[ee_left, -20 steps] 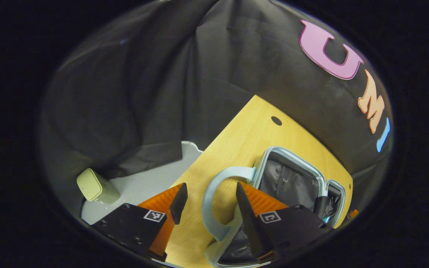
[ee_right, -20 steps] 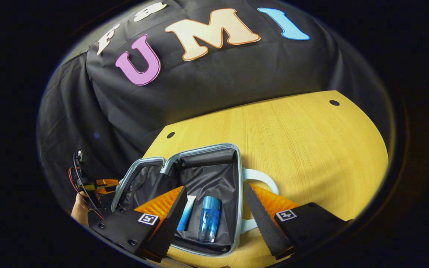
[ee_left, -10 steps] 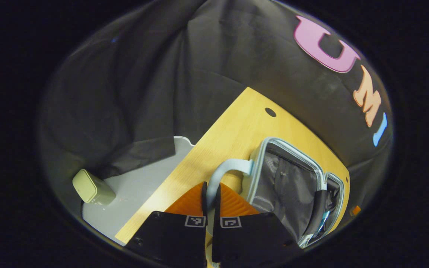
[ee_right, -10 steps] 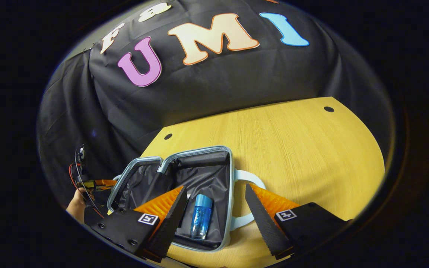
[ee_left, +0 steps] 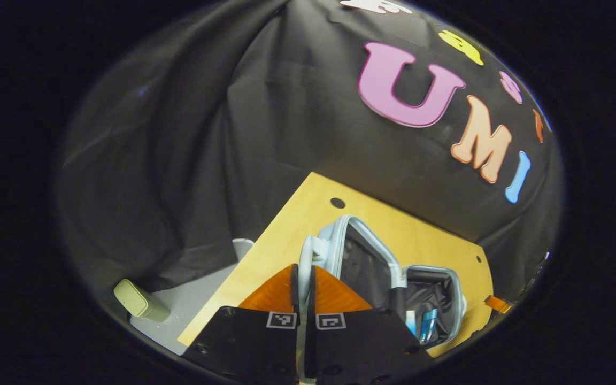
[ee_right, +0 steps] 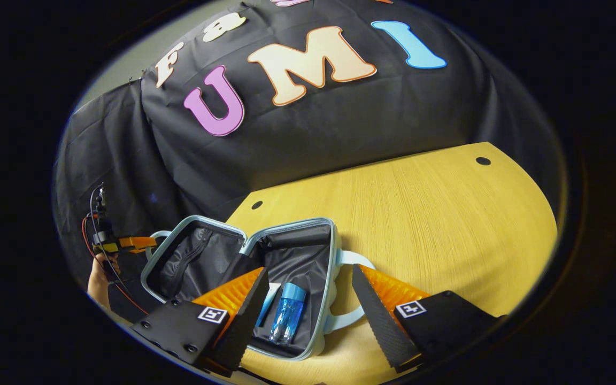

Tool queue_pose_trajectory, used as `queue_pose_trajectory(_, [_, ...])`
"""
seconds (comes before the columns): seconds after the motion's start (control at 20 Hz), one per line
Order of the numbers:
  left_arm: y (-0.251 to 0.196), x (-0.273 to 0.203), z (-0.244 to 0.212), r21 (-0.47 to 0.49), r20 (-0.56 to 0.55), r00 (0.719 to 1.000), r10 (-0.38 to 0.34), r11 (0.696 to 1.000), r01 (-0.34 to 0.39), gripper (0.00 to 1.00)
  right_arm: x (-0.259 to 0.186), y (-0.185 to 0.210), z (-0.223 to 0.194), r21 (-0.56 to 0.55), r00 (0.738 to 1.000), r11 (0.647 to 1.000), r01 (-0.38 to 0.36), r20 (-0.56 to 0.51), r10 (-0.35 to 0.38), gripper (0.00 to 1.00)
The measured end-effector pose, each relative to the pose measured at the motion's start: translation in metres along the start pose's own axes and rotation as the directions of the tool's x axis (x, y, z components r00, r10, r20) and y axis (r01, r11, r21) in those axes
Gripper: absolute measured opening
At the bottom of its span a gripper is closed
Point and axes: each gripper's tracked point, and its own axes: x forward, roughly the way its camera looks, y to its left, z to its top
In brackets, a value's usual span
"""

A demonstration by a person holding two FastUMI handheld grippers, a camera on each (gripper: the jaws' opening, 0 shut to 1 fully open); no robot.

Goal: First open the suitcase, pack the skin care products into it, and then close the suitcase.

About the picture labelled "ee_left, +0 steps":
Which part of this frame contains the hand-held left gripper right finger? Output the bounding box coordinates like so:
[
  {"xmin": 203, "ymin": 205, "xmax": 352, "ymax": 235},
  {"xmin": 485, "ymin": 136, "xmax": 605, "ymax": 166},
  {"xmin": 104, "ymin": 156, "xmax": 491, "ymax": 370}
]
[{"xmin": 305, "ymin": 266, "xmax": 433, "ymax": 384}]

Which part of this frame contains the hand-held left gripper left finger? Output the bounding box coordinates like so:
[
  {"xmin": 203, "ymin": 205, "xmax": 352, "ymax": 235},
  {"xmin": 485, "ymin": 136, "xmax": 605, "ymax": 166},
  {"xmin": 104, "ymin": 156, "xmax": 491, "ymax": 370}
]
[{"xmin": 182, "ymin": 264, "xmax": 301, "ymax": 385}]

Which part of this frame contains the light blue suitcase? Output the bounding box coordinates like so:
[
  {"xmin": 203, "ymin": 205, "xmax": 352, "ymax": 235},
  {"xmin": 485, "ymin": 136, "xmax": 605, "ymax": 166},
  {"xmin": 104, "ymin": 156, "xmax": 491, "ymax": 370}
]
[{"xmin": 297, "ymin": 214, "xmax": 469, "ymax": 385}]

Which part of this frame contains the small teal bottle blue cap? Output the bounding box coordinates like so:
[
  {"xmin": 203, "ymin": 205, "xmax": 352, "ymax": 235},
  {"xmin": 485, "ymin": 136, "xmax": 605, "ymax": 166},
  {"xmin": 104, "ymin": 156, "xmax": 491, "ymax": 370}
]
[{"xmin": 419, "ymin": 308, "xmax": 440, "ymax": 345}]

